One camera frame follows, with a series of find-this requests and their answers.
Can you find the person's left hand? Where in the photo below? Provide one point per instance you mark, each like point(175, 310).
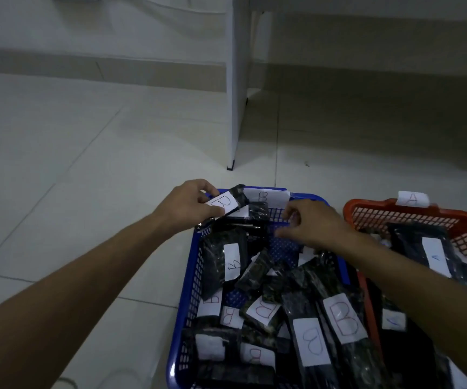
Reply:
point(184, 206)

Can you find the person's right hand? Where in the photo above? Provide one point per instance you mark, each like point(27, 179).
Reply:
point(322, 226)

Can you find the red plastic basket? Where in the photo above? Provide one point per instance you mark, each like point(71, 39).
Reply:
point(363, 204)

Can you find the blue plastic basket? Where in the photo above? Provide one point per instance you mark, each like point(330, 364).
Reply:
point(175, 352)

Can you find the person's right forearm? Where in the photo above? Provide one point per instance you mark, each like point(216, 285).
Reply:
point(428, 295)

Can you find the person's left forearm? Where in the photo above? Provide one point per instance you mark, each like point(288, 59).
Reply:
point(63, 311)

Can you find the large white paper tag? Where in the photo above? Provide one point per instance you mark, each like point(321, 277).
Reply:
point(265, 197)

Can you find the small white paper tag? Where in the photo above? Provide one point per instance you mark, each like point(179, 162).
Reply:
point(412, 199)

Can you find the white desk side panel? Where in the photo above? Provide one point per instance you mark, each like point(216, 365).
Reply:
point(237, 76)

